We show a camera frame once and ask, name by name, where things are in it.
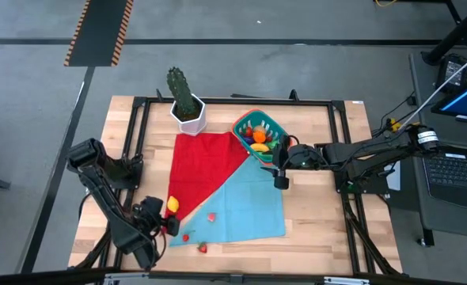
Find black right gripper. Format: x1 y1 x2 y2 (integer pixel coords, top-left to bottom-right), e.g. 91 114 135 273
260 134 325 175

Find light blue cloth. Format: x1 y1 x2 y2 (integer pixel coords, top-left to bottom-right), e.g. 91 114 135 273
169 154 287 248

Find red cloth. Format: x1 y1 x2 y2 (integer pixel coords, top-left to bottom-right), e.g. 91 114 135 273
165 131 251 222

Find white faceted planter pot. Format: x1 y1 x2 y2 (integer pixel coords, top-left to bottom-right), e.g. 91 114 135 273
169 93 208 137

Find green cactus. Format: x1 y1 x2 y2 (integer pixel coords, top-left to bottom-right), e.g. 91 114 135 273
165 66 197 118

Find black laptop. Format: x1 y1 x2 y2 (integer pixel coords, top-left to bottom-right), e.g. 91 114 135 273
423 146 467 211

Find white rod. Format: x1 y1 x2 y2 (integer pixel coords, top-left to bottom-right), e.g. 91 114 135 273
399 47 467 131

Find black hazard-striped floor mat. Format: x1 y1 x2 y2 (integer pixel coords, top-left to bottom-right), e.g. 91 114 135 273
63 0 135 67

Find black power adapter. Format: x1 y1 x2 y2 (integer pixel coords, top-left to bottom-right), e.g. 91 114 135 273
435 53 467 94

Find black stand legs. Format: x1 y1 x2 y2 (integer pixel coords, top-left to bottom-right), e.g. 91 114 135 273
421 0 467 67

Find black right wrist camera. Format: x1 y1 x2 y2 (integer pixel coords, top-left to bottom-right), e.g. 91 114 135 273
273 173 290 190

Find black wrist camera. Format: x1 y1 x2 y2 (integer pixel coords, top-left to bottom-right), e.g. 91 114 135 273
165 215 181 238
273 173 290 190

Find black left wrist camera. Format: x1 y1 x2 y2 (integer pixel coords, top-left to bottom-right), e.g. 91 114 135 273
165 215 181 238

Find teal basket with orange handles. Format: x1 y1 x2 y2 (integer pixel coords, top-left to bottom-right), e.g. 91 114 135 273
231 108 290 166

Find black table frame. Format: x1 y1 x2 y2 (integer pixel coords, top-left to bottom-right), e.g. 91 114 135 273
69 89 403 278

